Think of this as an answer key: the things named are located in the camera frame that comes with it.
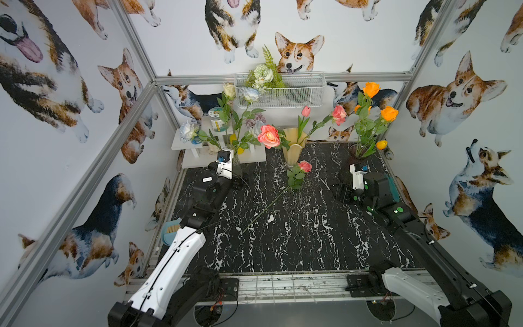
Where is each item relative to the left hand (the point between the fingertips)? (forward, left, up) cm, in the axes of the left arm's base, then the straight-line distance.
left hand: (235, 157), depth 72 cm
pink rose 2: (+13, -25, -31) cm, 42 cm away
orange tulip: (+7, -56, -2) cm, 56 cm away
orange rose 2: (+20, -62, +2) cm, 65 cm away
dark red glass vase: (+13, -52, -14) cm, 55 cm away
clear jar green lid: (+25, +12, -6) cm, 28 cm away
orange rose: (+19, -53, -3) cm, 56 cm away
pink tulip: (+26, -28, -1) cm, 38 cm away
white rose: (+11, +18, +2) cm, 22 cm away
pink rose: (+18, -40, +4) cm, 44 cm away
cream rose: (+32, +7, +2) cm, 33 cm away
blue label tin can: (+24, +24, -15) cm, 37 cm away
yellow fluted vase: (+18, -23, -20) cm, 35 cm away
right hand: (-5, -40, -9) cm, 41 cm away
